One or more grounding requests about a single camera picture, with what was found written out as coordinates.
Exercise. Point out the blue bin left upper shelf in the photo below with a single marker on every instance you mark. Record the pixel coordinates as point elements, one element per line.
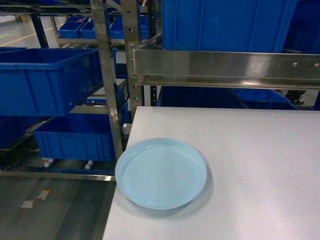
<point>43,82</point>

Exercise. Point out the stainless steel shelf rail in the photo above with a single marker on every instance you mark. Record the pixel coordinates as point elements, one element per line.
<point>151,65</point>

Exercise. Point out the large blue bin centre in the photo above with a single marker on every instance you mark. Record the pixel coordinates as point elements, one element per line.
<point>258,26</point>

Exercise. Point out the blue bin shelf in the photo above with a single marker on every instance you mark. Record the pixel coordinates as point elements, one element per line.
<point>43,82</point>
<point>76,136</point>

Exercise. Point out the steel rack upright post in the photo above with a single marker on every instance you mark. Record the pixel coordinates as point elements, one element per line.
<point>104,46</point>

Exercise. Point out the blue bin left lower shelf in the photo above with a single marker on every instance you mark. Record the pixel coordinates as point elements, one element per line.
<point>76,136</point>

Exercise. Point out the light blue plate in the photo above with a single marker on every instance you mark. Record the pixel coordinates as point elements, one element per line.
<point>161,173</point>

